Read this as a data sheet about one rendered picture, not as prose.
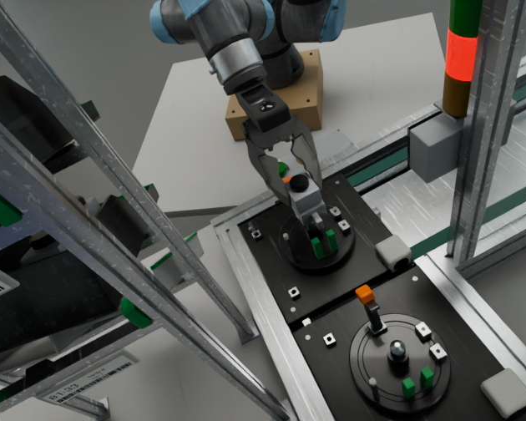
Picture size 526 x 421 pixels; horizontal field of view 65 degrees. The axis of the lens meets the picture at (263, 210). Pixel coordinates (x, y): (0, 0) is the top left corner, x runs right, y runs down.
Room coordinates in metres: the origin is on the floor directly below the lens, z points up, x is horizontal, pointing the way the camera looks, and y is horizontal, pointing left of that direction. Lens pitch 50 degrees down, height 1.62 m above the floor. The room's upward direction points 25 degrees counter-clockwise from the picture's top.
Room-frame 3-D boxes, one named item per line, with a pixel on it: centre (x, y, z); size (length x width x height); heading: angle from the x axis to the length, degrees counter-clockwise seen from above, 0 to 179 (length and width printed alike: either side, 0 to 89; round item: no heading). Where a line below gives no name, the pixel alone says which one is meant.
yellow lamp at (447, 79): (0.32, -0.27, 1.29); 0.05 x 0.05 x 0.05
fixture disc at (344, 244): (0.43, -0.07, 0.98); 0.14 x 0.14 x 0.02
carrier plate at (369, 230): (0.43, -0.07, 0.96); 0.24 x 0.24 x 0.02; 4
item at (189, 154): (0.97, -0.18, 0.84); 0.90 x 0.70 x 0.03; 65
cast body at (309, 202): (0.42, -0.07, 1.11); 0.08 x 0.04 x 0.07; 4
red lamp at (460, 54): (0.32, -0.27, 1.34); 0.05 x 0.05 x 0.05
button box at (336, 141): (0.65, -0.14, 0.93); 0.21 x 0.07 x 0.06; 94
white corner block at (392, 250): (0.34, -0.17, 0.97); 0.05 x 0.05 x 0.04; 4
